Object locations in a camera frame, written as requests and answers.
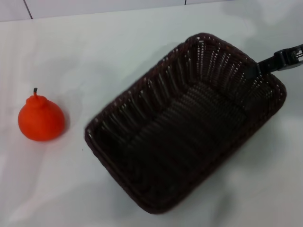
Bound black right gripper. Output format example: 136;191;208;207
245;43;303;79

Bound dark brown woven basket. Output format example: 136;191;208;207
84;33;287;209

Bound orange pear-shaped toy fruit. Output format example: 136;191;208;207
18;87;66;142

